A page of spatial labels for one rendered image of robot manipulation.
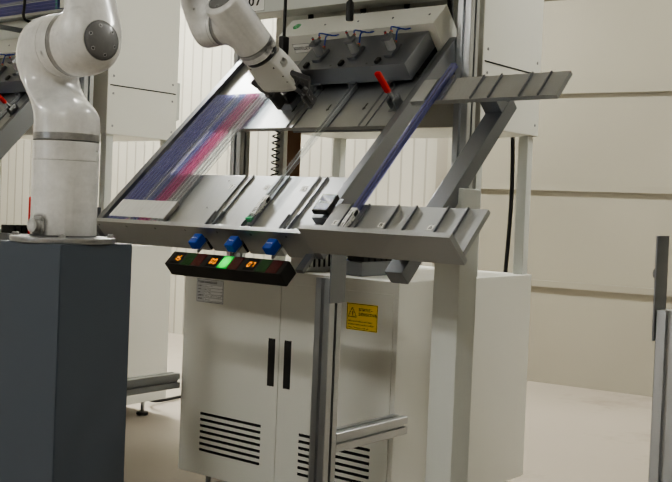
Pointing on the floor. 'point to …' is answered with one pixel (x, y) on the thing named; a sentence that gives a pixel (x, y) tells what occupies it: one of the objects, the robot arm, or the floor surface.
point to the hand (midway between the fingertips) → (295, 102)
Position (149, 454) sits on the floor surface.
